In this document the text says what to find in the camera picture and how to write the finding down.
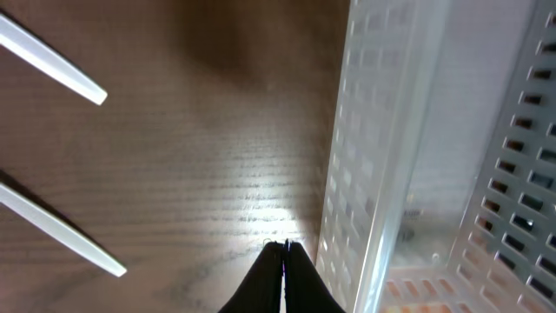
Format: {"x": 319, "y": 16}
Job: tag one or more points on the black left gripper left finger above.
{"x": 260, "y": 289}

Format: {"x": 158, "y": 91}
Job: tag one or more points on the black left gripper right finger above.
{"x": 305, "y": 292}

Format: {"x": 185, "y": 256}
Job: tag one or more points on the clear perforated plastic basket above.
{"x": 440, "y": 192}

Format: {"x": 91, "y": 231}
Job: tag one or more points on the white plastic utensil handle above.
{"x": 36, "y": 52}
{"x": 60, "y": 231}

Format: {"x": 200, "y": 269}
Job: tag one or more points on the white plastic utensil handle lower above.
{"x": 60, "y": 231}

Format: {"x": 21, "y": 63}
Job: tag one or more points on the white plastic utensil handle upper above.
{"x": 36, "y": 52}

